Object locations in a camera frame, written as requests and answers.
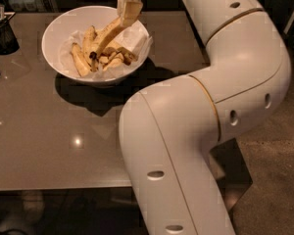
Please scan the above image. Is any white ceramic bowl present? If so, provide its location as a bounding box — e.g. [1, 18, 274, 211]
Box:
[41, 6, 153, 87]

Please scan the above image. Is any white paper bowl liner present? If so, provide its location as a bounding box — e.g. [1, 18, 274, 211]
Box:
[59, 19, 152, 86]

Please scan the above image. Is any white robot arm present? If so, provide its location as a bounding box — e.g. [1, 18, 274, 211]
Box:
[119, 0, 291, 235]

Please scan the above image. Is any large spotted yellow banana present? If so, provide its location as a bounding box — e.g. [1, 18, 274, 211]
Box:
[89, 17, 125, 60]

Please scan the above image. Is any upright yellow banana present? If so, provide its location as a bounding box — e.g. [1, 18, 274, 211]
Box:
[82, 25, 97, 64]

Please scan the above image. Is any black mesh utensil holder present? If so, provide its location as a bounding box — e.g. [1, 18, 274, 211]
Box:
[0, 3, 20, 55]

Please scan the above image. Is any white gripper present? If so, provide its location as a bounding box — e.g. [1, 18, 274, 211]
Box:
[117, 0, 143, 27]

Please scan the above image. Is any left lying yellow banana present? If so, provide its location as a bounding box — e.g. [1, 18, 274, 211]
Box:
[71, 42, 90, 76]

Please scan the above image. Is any small banana pieces cluster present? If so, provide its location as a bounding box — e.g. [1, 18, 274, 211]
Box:
[91, 41, 138, 71]

